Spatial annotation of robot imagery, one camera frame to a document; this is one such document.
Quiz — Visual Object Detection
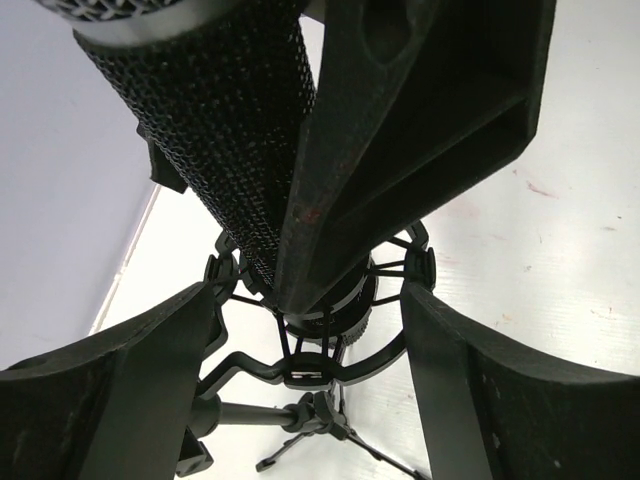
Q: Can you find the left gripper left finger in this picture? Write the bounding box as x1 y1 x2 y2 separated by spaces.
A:
1 282 220 479

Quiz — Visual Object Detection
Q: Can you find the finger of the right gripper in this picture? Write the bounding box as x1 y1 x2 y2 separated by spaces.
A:
275 0 556 314

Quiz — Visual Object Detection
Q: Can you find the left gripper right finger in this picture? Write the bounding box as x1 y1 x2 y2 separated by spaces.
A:
401 282 639 479

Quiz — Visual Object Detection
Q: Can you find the black tripod shock-mount stand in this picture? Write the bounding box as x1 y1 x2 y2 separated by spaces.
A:
137 124 436 480

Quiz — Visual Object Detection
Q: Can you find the black silver-head microphone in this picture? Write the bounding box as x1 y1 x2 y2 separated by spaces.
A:
44 1 375 339

